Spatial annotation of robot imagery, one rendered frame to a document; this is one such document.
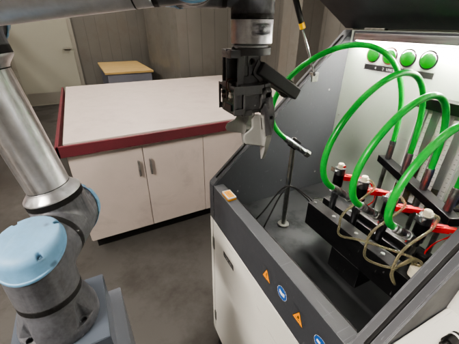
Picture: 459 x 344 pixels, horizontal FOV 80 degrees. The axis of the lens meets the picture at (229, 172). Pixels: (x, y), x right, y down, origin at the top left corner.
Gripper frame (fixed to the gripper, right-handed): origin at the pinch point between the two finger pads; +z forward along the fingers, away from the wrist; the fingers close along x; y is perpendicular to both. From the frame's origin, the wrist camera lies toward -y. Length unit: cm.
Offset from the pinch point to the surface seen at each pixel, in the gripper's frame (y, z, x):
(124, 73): -20, 45, -439
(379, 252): -24.7, 25.0, 19.1
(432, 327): -17.2, 25.1, 36.1
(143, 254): 22, 122, -110
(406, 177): -15.3, -0.8, 24.1
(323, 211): -24.0, 24.9, 0.7
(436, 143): -20.2, -6.1, 24.2
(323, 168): -12.6, 4.5, 8.3
